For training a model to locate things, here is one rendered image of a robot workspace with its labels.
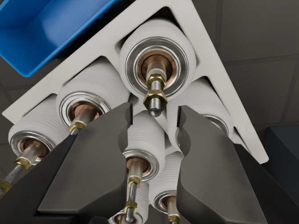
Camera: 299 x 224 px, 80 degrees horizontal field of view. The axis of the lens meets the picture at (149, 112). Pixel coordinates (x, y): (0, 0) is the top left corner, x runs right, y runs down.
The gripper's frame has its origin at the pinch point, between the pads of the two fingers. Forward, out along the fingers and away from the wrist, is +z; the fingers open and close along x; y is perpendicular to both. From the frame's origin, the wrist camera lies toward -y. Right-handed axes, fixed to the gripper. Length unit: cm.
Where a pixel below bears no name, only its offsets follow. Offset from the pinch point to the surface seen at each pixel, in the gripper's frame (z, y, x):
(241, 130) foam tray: 17.3, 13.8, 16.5
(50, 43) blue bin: 34.9, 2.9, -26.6
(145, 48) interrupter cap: 9.9, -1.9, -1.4
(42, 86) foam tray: 17.3, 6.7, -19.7
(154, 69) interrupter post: 7.2, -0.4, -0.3
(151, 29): 10.5, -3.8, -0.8
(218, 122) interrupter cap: 9.9, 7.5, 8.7
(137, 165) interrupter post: 9.3, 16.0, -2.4
